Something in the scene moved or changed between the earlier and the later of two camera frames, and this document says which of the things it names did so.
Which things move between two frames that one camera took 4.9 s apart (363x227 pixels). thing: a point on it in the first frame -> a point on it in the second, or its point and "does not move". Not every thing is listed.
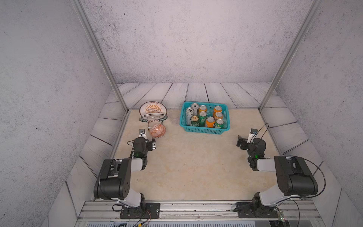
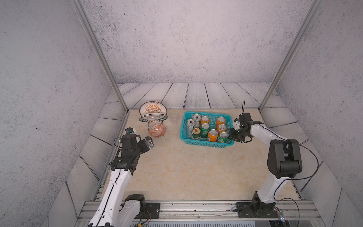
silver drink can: (189, 112) -> (190, 124)
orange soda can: (217, 109) -> (220, 120)
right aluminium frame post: (289, 54) does not move
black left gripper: (150, 146) does not move
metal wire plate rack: (149, 127) does not move
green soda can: (219, 123) -> (223, 137)
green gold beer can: (194, 121) -> (196, 133)
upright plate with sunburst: (153, 107) does not move
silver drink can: (194, 106) -> (197, 117)
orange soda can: (218, 115) -> (221, 127)
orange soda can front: (210, 122) -> (212, 135)
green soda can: (202, 117) -> (204, 130)
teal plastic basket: (210, 113) -> (212, 116)
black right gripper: (244, 143) -> (231, 136)
